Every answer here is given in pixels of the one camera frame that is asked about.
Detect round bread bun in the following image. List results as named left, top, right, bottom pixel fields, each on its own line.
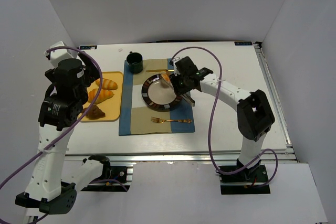
left=161, top=73, right=171, bottom=84

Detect metal tongs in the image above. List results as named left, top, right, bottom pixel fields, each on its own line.
left=165, top=82, right=195, bottom=107

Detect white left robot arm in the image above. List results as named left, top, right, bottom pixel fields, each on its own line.
left=15, top=41, right=111, bottom=215

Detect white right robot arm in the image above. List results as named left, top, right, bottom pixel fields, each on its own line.
left=169, top=57, right=275, bottom=182

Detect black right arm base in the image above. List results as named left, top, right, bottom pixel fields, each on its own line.
left=216, top=165, right=271, bottom=195

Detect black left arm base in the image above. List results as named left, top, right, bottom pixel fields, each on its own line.
left=82, top=166, right=133, bottom=192

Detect striped bread roll far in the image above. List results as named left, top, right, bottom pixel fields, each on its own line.
left=95, top=78, right=118, bottom=90

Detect striped orange croissant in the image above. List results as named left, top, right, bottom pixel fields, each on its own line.
left=88, top=89, right=114, bottom=104

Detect gold knife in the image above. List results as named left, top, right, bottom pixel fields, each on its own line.
left=146, top=69, right=174, bottom=74

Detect left blue logo sticker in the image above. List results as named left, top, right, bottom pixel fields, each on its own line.
left=79, top=45, right=97, bottom=50

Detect blue logo sticker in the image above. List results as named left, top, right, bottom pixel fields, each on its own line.
left=79, top=45, right=97, bottom=50
left=234, top=41, right=253, bottom=46

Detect brown chocolate croissant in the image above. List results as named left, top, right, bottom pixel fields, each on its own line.
left=86, top=104, right=106, bottom=120

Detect dark rimmed ceramic plate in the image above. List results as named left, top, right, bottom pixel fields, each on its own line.
left=141, top=73, right=182, bottom=111

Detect yellow plastic tray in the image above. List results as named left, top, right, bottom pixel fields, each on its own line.
left=81, top=71, right=123, bottom=123

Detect dark green mug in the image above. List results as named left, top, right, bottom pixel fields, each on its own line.
left=126, top=51, right=143, bottom=74

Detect gold fork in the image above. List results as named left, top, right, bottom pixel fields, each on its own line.
left=150, top=116, right=192, bottom=124

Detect right blue logo sticker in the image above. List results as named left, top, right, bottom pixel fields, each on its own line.
left=234, top=41, right=253, bottom=46

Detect blue beige placemat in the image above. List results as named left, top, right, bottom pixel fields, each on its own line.
left=119, top=59, right=195, bottom=136

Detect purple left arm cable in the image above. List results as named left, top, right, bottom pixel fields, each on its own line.
left=0, top=46, right=102, bottom=224

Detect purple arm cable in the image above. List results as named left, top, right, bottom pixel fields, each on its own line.
left=0, top=46, right=102, bottom=224
left=172, top=47, right=278, bottom=188

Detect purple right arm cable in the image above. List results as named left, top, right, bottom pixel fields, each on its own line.
left=172, top=47, right=278, bottom=188

